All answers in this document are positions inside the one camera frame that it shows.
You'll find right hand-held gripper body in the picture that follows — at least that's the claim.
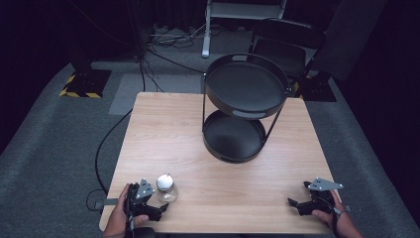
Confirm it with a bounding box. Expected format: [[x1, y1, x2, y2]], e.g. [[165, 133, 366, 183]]
[[303, 177, 345, 215]]

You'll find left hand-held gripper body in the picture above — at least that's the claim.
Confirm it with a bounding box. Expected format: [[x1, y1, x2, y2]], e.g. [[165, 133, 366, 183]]
[[124, 178, 157, 222]]

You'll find glass jar with silver lid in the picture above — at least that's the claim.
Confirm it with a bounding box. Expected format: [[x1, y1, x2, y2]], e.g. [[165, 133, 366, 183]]
[[156, 173, 179, 204]]

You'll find black two-tier round rack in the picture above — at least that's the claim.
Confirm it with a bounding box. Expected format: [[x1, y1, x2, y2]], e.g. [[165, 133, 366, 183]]
[[200, 53, 293, 165]]

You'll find person's right hand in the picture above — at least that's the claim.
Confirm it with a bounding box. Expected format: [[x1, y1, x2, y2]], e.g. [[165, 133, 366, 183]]
[[311, 189, 351, 231]]

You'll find person's left hand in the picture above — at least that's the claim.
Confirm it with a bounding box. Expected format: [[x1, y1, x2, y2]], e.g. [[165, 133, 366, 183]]
[[103, 182, 151, 238]]

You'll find black stand base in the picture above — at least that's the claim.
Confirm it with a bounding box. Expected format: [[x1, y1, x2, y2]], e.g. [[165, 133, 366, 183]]
[[297, 71, 338, 103]]

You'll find yellow-black striped stand base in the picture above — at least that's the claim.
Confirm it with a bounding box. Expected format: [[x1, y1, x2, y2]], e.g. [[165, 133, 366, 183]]
[[58, 68, 113, 99]]

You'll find black folding chair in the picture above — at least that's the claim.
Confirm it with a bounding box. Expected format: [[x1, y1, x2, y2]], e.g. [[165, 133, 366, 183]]
[[248, 17, 327, 97]]

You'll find grey upright panel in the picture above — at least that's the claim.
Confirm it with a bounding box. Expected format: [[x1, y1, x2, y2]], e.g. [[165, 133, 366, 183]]
[[309, 0, 388, 82]]

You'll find white metal stand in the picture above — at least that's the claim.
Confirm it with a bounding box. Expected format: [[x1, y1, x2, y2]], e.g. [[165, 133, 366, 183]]
[[200, 0, 289, 60]]

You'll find black wrist strap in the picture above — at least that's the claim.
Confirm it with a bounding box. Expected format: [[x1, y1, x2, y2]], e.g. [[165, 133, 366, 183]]
[[331, 203, 353, 236]]

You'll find black floor cable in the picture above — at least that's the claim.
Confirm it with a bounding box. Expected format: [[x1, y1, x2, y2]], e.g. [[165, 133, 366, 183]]
[[85, 108, 134, 212]]

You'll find bundle of floor cables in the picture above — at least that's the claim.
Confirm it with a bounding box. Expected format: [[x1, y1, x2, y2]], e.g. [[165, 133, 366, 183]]
[[133, 22, 212, 94]]

